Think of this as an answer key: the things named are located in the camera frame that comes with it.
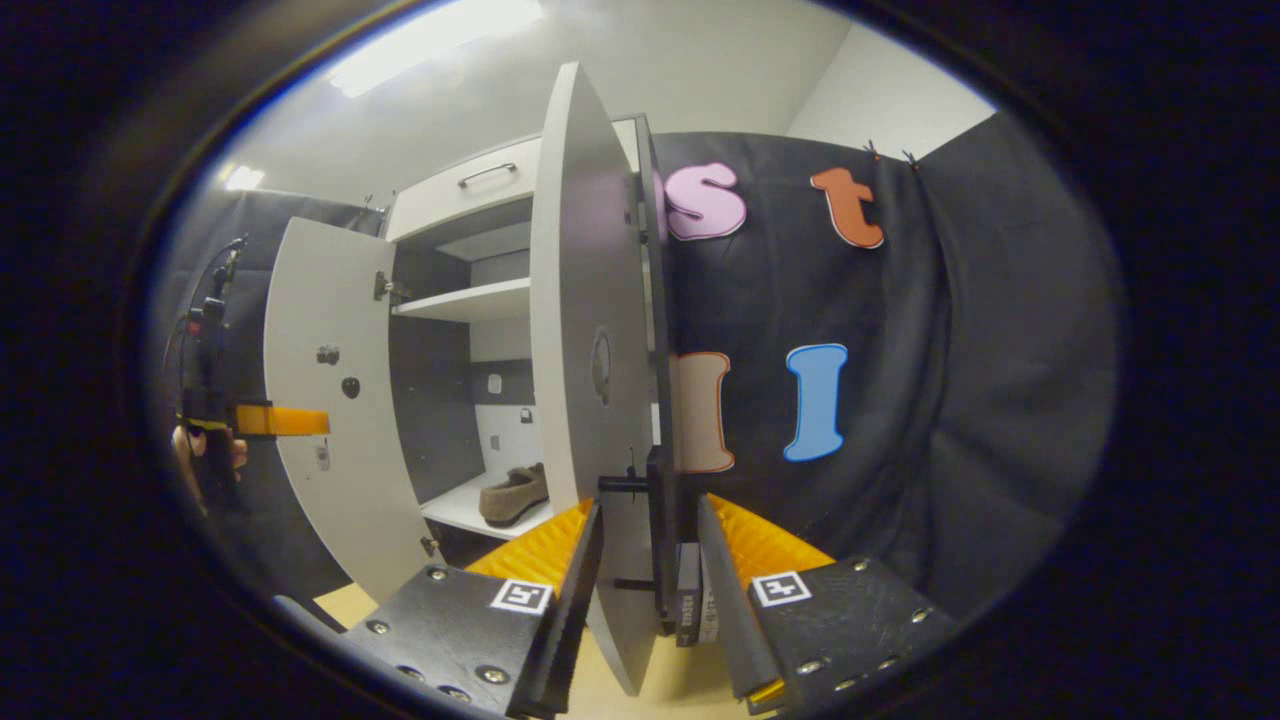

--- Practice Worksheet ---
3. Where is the white shoe cabinet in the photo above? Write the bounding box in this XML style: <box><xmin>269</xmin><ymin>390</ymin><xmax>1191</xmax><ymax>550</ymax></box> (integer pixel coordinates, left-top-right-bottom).
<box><xmin>385</xmin><ymin>115</ymin><xmax>671</xmax><ymax>546</ymax></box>

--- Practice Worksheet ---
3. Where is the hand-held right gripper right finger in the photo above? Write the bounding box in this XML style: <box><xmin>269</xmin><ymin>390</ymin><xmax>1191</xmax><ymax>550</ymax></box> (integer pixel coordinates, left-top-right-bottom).
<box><xmin>697</xmin><ymin>492</ymin><xmax>959</xmax><ymax>716</ymax></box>

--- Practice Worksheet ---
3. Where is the white cabinet shelf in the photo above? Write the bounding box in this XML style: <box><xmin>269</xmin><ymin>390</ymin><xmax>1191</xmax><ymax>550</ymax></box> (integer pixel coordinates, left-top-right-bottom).
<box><xmin>392</xmin><ymin>277</ymin><xmax>533</xmax><ymax>323</ymax></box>

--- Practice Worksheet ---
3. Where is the brown fuzzy shoe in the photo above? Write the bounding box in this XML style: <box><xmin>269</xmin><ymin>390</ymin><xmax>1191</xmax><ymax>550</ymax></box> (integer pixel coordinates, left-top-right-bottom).
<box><xmin>478</xmin><ymin>462</ymin><xmax>551</xmax><ymax>528</ymax></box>

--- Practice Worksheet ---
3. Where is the black door handle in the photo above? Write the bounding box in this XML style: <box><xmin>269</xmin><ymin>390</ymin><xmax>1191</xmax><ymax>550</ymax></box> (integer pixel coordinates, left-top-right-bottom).
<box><xmin>598</xmin><ymin>445</ymin><xmax>683</xmax><ymax>641</ymax></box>

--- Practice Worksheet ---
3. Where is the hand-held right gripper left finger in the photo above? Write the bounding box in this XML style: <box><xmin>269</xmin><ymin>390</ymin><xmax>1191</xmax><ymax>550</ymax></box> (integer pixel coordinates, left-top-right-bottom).
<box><xmin>340</xmin><ymin>500</ymin><xmax>606</xmax><ymax>720</ymax></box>

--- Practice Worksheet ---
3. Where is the white cabinet drawer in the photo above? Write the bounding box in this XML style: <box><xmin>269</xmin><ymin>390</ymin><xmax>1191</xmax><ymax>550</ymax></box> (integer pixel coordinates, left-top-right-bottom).
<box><xmin>385</xmin><ymin>118</ymin><xmax>641</xmax><ymax>241</ymax></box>

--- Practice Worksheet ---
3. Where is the white cabinet door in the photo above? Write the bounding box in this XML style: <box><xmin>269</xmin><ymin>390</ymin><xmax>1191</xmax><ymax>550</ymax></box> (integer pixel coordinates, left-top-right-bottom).
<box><xmin>528</xmin><ymin>62</ymin><xmax>681</xmax><ymax>698</ymax></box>
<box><xmin>263</xmin><ymin>217</ymin><xmax>441</xmax><ymax>604</ymax></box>

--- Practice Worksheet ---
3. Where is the small dark printed box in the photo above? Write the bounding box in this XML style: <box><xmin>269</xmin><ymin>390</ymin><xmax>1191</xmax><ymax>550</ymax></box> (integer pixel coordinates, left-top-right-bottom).
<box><xmin>676</xmin><ymin>540</ymin><xmax>721</xmax><ymax>648</ymax></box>

